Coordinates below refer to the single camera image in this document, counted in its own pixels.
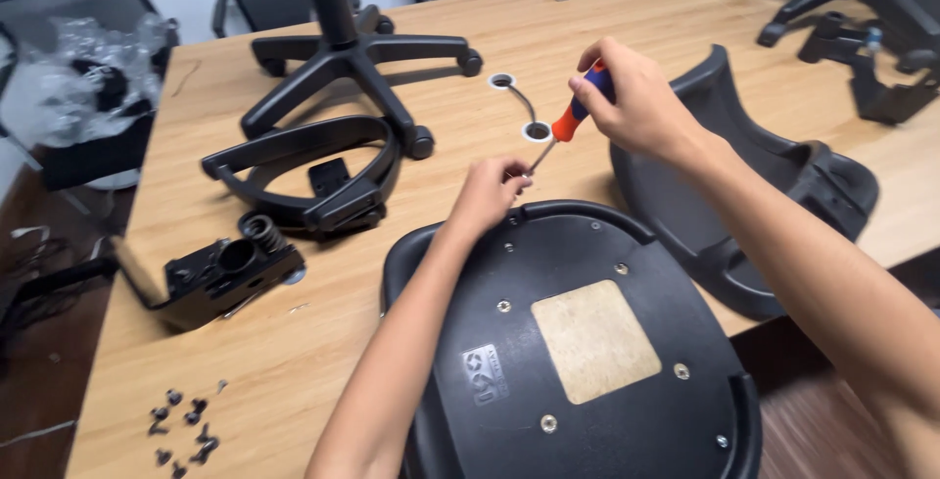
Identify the person's right hand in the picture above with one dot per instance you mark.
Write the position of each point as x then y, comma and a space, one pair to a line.
646, 108

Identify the person's left hand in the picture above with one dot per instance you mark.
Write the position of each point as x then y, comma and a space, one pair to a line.
485, 196

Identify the person's left fingers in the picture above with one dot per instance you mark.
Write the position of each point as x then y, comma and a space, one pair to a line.
516, 173

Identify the orange and blue screwdriver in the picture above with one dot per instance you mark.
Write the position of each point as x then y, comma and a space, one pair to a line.
576, 112

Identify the black chair seat pan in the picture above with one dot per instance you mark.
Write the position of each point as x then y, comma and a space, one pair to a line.
573, 347

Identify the black five-star chair base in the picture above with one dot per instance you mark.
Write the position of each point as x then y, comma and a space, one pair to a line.
352, 60

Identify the black chair armrest loop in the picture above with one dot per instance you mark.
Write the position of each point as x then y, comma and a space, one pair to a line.
308, 170

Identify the black chair back shell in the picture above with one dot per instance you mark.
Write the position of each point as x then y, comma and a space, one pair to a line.
742, 192

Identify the black chair tilt mechanism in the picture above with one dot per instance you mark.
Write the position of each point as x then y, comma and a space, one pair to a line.
220, 273

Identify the group of black screws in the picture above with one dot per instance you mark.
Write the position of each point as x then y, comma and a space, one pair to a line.
183, 424

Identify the clear plastic wrapping heap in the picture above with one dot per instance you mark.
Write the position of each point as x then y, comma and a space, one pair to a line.
88, 82

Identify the black armrest bracket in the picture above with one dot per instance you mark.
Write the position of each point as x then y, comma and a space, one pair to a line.
329, 176

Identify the black chair mechanism bracket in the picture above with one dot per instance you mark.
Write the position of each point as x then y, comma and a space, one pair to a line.
874, 67

